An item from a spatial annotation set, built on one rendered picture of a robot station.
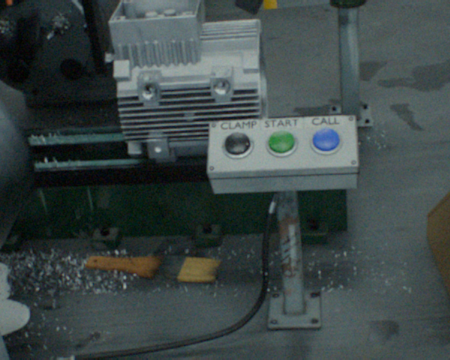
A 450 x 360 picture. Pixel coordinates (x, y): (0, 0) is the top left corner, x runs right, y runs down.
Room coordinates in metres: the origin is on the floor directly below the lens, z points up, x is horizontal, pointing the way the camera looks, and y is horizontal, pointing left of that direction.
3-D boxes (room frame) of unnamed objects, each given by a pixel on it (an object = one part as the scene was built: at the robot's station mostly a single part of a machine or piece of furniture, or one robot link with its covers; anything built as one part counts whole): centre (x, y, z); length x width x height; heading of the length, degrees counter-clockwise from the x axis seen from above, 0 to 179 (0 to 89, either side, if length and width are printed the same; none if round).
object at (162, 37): (1.08, 0.06, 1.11); 0.12 x 0.11 x 0.07; 82
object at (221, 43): (1.07, 0.02, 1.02); 0.20 x 0.19 x 0.19; 82
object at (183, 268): (0.93, 0.12, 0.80); 0.21 x 0.05 x 0.01; 73
